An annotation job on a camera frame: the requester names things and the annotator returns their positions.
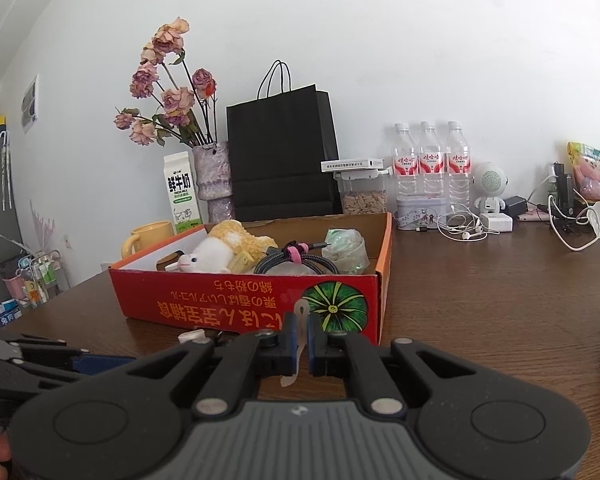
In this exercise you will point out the red cardboard box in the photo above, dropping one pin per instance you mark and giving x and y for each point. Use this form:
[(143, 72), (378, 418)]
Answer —
[(205, 300)]

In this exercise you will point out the black paper bag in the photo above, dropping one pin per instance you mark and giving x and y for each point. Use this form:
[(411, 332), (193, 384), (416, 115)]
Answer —
[(280, 155)]

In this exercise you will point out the yellow mug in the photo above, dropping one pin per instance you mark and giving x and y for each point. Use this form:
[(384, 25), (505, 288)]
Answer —
[(150, 240)]

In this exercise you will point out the clear seed container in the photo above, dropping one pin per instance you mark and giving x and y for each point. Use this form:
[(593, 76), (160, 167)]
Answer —
[(364, 200)]

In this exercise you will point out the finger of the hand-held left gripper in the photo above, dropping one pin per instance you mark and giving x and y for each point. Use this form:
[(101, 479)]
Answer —
[(105, 361)]

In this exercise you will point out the dried pink roses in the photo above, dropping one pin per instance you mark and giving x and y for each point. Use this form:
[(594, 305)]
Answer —
[(172, 100)]

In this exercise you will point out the white and yellow plush toy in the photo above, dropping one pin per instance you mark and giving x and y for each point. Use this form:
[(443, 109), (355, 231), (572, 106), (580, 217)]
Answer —
[(225, 247)]

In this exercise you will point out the white robot speaker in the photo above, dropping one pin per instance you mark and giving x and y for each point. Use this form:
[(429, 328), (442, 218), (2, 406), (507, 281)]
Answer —
[(491, 182)]

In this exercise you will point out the black power adapter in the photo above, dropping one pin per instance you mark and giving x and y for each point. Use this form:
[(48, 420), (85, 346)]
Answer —
[(516, 206)]

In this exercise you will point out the crumpled white plastic bag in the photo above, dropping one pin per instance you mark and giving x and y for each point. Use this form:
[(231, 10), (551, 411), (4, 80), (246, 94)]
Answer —
[(347, 255)]

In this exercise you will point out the clear water bottle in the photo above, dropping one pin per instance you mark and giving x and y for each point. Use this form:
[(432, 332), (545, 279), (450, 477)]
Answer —
[(457, 165), (404, 165), (430, 162)]

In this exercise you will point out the white earphones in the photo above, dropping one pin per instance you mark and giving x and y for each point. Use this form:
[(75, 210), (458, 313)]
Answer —
[(462, 225)]

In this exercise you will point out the wall poster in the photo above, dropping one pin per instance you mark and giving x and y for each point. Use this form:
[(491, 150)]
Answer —
[(30, 104)]

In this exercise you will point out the colourful snack bag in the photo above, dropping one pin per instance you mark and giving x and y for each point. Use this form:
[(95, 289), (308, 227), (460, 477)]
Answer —
[(597, 175)]

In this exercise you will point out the purple vase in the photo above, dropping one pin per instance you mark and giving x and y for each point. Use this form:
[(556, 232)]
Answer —
[(212, 175)]

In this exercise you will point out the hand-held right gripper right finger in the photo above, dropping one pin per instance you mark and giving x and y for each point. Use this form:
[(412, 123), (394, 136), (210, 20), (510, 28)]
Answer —
[(314, 345)]

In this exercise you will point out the small green bottle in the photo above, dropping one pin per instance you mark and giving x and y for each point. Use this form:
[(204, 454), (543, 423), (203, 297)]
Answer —
[(552, 190)]

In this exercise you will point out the white milk carton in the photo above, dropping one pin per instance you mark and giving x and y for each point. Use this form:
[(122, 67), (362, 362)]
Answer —
[(182, 195)]

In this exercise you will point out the white flat box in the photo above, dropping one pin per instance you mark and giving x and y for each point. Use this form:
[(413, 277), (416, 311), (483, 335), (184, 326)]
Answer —
[(352, 165)]

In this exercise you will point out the pink phone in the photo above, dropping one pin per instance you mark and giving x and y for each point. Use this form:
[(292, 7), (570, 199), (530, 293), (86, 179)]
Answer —
[(532, 216)]

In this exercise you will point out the white power adapter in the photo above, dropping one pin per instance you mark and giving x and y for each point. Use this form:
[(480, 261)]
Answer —
[(497, 222)]

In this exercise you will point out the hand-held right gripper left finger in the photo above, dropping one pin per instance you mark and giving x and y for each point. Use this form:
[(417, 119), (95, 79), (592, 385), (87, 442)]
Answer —
[(291, 340)]

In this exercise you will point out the black upright box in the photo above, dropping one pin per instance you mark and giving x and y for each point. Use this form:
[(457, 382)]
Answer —
[(564, 190)]

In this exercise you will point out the printed tin box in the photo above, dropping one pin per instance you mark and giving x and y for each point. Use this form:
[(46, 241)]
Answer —
[(422, 215)]

